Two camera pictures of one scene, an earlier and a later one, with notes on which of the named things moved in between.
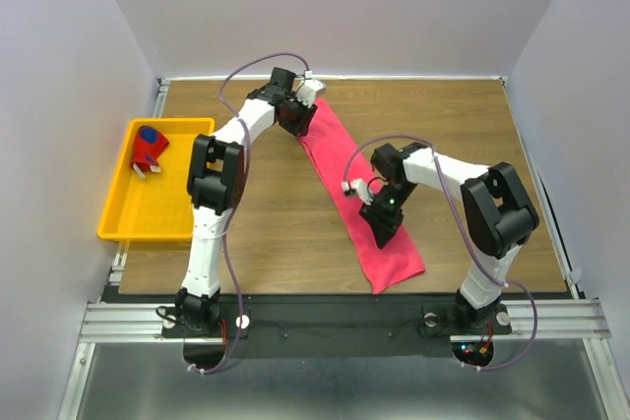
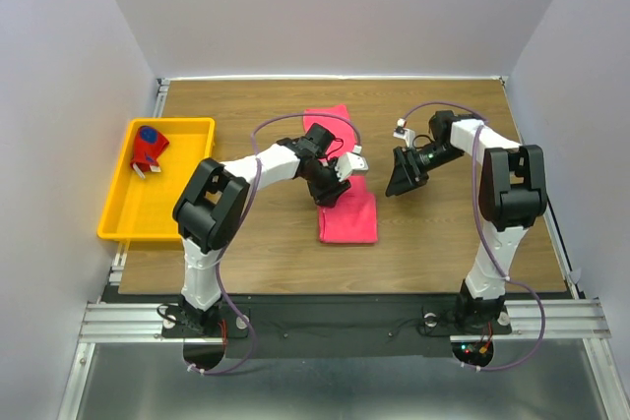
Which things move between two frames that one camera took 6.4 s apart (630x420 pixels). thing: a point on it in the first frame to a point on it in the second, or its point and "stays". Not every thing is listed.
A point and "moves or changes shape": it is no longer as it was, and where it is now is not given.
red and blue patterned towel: [149, 144] stays
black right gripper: [383, 224] to [406, 167]
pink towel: [334, 160] moves or changes shape
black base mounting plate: [338, 325] stays
